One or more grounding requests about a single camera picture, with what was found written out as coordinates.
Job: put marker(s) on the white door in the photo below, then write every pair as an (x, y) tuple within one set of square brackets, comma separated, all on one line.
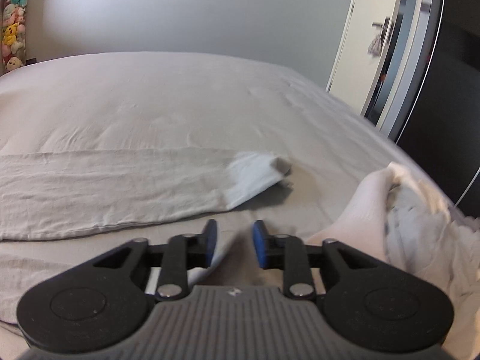
[(362, 51)]

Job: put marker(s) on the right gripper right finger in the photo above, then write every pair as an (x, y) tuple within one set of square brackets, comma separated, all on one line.
[(365, 300)]

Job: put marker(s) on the grey bed sheet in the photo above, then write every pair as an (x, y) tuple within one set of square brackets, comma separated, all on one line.
[(197, 104)]

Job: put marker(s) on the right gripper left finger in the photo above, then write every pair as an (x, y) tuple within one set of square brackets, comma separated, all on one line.
[(105, 300)]

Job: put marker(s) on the beige linen trousers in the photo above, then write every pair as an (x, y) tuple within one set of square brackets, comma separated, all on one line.
[(55, 196)]

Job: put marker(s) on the white crumpled garment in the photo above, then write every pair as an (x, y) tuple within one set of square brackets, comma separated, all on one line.
[(407, 223)]

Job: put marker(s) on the plush toy hanging tube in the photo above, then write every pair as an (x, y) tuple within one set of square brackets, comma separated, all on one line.
[(13, 34)]

